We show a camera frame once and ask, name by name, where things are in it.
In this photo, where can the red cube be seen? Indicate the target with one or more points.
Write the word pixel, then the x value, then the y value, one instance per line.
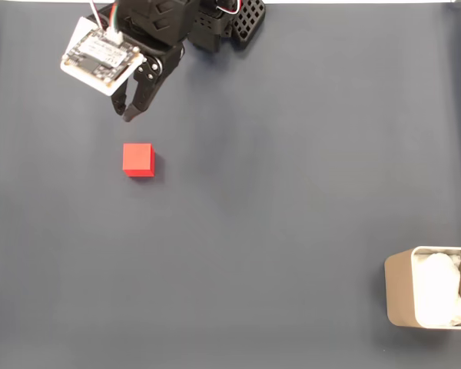
pixel 137 158

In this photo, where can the beige open box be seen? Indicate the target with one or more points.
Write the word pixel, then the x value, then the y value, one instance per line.
pixel 399 288

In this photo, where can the white crumpled cloth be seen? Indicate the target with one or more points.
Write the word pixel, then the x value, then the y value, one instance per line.
pixel 440 288

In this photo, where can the white camera circuit board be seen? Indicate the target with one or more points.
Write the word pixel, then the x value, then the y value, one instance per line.
pixel 100 54

